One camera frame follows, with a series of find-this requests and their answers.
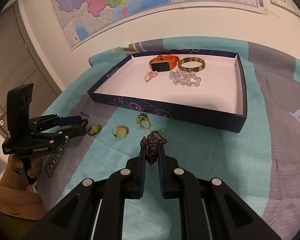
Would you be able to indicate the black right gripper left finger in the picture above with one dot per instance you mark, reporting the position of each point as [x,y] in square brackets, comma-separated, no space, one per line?
[94,209]

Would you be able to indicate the orange smart watch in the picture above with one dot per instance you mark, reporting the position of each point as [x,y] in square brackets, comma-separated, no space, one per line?
[163,63]

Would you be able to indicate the teal grey patterned bedsheet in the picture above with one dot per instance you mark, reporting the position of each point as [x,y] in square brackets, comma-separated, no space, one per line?
[261,163]

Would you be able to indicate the silver door handle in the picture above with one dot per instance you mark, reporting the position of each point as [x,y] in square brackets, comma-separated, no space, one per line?
[2,115]

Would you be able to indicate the tortoiseshell bangle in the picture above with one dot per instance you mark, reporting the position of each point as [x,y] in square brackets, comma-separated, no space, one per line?
[191,64]

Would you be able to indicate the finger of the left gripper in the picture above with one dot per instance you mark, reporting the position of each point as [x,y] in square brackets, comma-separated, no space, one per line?
[70,132]
[69,121]

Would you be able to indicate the brown wooden door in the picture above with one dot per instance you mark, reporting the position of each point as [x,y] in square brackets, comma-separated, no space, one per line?
[20,64]

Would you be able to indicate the gold ring pale stone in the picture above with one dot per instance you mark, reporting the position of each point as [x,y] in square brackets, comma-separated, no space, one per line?
[119,131]

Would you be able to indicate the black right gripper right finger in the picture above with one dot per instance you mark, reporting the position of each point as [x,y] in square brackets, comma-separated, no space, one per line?
[209,209]

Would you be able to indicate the black ring green stone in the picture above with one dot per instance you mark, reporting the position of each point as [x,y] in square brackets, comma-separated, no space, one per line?
[94,130]

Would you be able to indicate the navy tray box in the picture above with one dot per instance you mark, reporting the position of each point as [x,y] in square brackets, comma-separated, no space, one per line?
[219,100]

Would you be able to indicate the person's left hand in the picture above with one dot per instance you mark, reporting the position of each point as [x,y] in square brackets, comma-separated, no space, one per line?
[36,165]

